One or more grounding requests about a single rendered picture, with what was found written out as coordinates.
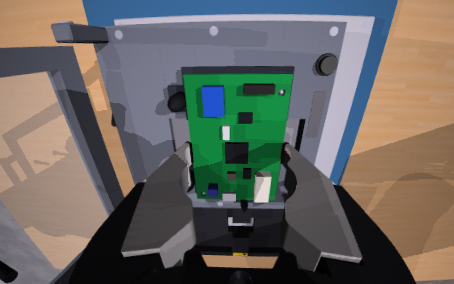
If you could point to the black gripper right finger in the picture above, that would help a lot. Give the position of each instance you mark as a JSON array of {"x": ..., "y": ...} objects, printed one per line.
[{"x": 330, "y": 233}]

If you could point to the green circuit board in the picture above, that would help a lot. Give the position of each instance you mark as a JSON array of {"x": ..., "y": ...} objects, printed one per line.
[{"x": 237, "y": 125}]

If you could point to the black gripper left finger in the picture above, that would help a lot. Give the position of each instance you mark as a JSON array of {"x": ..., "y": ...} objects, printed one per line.
[{"x": 149, "y": 230}]

